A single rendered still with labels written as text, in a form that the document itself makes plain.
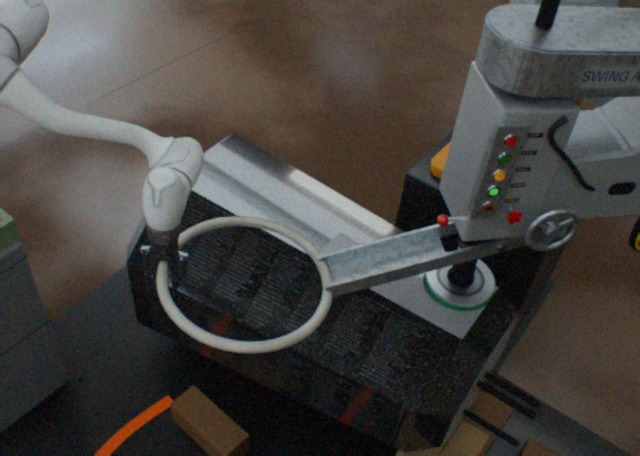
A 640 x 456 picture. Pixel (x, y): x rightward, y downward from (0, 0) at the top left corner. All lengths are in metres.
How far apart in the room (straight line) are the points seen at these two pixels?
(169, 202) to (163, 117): 2.38
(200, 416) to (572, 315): 1.76
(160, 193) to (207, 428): 1.11
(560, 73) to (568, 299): 1.98
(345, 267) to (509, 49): 0.81
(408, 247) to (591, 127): 0.61
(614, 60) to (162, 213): 1.11
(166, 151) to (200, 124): 2.19
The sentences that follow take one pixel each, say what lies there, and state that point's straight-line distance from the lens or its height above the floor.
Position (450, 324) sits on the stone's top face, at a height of 0.83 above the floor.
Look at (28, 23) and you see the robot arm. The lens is 1.78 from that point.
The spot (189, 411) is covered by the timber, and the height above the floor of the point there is 0.13.
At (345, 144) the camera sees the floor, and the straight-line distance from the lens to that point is 3.86.
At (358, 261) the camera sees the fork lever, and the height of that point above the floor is 0.92.
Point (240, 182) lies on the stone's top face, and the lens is 2.31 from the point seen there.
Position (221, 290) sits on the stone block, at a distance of 2.19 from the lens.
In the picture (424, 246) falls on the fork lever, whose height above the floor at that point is 0.97.
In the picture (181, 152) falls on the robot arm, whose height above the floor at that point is 1.23.
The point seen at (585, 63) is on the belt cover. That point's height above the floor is 1.67.
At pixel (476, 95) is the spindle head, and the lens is 1.65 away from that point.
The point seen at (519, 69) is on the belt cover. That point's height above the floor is 1.64.
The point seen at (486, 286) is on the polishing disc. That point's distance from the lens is 2.07.
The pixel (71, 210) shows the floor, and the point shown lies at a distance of 3.51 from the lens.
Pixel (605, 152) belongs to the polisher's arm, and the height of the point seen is 1.40.
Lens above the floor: 2.35
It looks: 44 degrees down
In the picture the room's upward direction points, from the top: 6 degrees clockwise
